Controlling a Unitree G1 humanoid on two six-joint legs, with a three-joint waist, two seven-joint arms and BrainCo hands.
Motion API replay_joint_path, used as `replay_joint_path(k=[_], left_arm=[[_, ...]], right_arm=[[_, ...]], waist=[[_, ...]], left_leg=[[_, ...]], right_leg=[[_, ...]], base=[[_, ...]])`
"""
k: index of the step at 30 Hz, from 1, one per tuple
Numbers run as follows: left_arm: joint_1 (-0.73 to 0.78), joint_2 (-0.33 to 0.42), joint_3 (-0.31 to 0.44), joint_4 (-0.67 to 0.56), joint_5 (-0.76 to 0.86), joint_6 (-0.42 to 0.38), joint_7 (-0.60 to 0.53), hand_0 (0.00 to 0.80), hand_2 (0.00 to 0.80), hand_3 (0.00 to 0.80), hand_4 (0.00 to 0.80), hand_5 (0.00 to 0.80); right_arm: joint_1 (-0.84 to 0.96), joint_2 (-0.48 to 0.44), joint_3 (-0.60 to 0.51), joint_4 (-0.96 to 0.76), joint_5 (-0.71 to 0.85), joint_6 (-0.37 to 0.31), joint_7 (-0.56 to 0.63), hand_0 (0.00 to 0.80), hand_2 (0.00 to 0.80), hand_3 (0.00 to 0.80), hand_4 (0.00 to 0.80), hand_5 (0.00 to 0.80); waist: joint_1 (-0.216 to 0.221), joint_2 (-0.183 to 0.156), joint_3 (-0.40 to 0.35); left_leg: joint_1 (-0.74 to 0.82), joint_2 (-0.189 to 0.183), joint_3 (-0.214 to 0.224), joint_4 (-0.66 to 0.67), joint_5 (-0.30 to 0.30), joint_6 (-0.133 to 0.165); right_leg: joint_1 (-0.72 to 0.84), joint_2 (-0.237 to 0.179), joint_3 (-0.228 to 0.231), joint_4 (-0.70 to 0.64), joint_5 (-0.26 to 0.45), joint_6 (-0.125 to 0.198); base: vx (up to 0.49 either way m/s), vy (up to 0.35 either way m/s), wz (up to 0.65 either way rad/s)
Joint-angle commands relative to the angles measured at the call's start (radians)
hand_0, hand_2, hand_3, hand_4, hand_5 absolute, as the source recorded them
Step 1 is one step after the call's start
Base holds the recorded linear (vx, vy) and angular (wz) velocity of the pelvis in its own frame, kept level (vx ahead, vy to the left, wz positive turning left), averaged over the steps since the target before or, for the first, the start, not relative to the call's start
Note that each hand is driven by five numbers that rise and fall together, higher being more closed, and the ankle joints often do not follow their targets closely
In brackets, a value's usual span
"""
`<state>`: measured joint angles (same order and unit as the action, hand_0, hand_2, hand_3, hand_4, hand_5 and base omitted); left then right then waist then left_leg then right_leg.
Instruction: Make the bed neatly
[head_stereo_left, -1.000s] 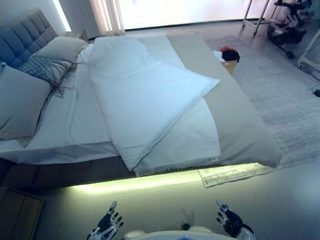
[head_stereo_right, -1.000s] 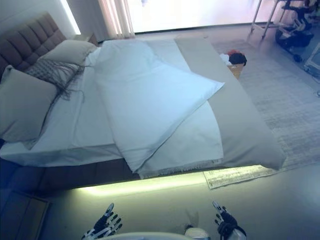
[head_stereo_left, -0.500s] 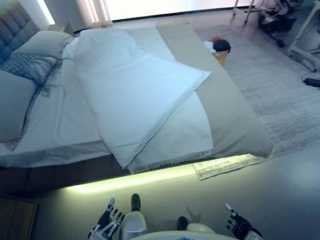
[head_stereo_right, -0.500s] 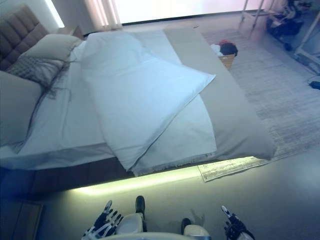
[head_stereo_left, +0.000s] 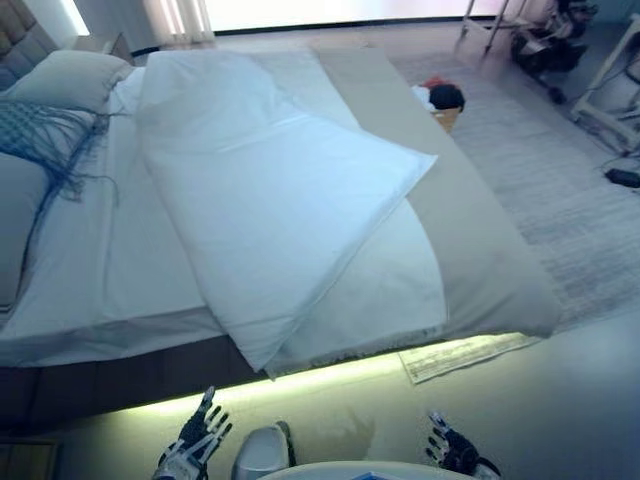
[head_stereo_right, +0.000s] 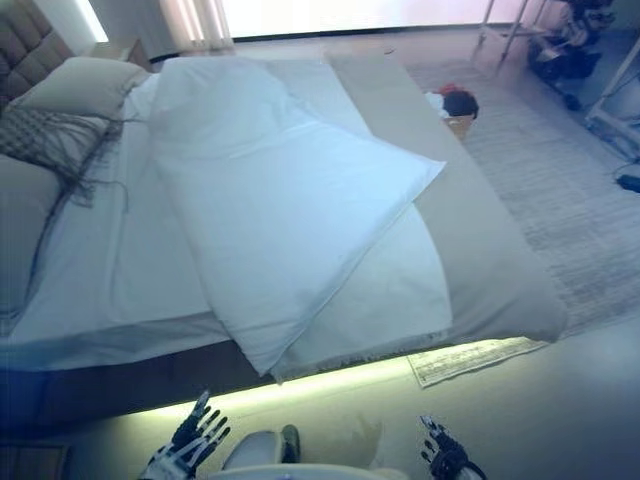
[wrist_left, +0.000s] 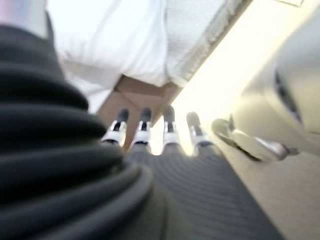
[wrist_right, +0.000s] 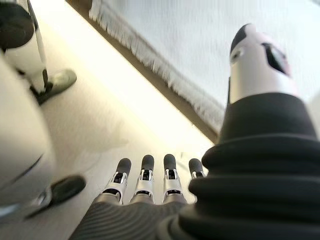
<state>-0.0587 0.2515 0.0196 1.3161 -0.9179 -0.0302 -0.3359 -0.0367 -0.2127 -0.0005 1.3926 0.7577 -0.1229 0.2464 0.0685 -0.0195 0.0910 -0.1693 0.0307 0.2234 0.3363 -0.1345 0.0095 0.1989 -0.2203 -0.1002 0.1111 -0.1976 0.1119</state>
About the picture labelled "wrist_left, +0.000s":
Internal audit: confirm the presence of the white duvet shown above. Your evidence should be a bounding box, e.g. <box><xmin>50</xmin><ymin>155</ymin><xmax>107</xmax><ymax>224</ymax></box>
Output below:
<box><xmin>46</xmin><ymin>0</ymin><xmax>172</xmax><ymax>111</ymax></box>

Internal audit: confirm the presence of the white textured mattress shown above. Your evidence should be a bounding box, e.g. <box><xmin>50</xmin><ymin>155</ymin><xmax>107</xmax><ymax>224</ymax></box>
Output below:
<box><xmin>163</xmin><ymin>0</ymin><xmax>254</xmax><ymax>87</ymax></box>

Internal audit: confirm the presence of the brown wooden bed base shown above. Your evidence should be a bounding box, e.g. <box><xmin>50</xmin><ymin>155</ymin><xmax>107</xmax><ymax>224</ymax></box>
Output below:
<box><xmin>96</xmin><ymin>74</ymin><xmax>186</xmax><ymax>151</ymax></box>

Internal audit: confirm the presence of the dark left robot hand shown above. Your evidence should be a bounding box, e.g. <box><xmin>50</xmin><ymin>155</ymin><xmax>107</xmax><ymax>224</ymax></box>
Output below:
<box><xmin>0</xmin><ymin>24</ymin><xmax>286</xmax><ymax>240</ymax></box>

